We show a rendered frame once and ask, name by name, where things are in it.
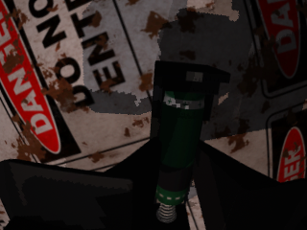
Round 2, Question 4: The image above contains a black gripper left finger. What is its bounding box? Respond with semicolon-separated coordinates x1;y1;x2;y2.
0;137;162;230

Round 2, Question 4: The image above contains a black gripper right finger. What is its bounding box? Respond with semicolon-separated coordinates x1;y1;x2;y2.
192;141;307;230

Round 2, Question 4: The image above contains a dark green battery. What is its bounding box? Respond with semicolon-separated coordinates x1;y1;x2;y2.
155;91;204;206

